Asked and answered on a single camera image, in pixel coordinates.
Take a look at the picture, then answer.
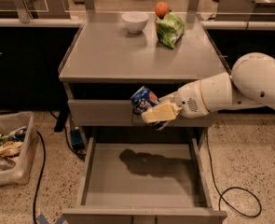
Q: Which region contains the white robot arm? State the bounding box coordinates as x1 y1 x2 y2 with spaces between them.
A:
142 52 275 123

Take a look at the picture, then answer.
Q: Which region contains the grey drawer cabinet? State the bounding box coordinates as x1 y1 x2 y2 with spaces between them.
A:
58 10 234 147

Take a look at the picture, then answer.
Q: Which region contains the black cable floor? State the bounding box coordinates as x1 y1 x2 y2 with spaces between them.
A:
32 130 48 224
205 131 263 218

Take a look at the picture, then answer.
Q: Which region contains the white ceramic bowl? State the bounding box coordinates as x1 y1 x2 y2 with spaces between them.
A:
121 11 149 34

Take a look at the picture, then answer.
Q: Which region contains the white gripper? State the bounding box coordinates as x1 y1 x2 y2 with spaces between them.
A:
142 81 209 123

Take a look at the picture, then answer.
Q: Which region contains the green chip bag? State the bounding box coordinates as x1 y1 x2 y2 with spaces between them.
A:
156 12 185 49

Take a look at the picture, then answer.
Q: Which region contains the clear plastic bin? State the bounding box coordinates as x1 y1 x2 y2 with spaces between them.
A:
0 112 39 187

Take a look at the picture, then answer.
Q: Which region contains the black cable left floor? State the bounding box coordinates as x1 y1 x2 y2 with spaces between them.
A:
32 130 48 224

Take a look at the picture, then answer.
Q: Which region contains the blue pepsi can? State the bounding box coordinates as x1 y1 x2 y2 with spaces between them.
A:
131 86 159 115

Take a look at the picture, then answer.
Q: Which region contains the yellow snack bag in bin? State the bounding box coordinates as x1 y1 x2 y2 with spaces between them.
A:
0 141 23 158

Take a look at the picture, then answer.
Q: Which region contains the open grey middle drawer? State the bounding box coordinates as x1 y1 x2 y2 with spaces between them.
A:
62 139 227 224

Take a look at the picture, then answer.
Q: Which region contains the dark chip bag in bin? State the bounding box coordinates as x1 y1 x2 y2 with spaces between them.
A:
8 126 27 142

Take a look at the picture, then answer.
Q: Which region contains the closed grey top drawer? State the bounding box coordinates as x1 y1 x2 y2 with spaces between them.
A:
68 99 216 127

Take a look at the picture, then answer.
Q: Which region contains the black cable right floor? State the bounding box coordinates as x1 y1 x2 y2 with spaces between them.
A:
205 131 263 218

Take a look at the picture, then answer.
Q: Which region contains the orange fruit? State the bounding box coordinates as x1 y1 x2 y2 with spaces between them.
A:
155 2 170 19

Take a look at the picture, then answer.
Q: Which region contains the blue power adapter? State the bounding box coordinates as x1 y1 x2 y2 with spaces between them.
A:
70 129 84 151

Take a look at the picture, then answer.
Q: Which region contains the black drawer handle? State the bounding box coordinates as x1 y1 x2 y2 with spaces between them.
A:
132 108 144 116

